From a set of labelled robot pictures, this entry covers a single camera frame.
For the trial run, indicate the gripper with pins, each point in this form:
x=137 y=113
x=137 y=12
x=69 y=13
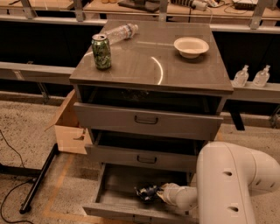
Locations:
x=171 y=192

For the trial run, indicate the blue chip bag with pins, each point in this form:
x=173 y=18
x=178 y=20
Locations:
x=148 y=193

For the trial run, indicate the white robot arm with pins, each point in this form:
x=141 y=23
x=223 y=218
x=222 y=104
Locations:
x=227 y=175

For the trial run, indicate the grey middle drawer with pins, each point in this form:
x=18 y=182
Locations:
x=155 y=152

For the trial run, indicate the grey drawer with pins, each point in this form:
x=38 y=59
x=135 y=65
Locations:
x=115 y=196
x=155 y=152
x=147 y=122

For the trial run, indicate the grey bottom drawer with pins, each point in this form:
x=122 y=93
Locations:
x=115 y=196

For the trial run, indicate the grey drawer cabinet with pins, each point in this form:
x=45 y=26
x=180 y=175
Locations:
x=148 y=72

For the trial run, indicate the grey top drawer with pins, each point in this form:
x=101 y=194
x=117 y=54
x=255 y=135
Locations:
x=147 y=122

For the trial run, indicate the cardboard box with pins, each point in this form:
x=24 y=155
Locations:
x=70 y=136

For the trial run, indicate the black table leg base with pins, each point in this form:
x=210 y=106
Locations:
x=36 y=175

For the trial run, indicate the white paper bowl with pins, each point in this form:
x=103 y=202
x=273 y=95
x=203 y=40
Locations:
x=191 y=48

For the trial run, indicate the green soda can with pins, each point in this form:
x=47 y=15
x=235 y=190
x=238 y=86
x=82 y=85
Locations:
x=101 y=51

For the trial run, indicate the clear plastic water bottle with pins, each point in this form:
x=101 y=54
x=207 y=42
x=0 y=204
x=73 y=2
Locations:
x=121 y=33

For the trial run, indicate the grey metal shelf rail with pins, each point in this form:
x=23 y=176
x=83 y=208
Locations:
x=35 y=73

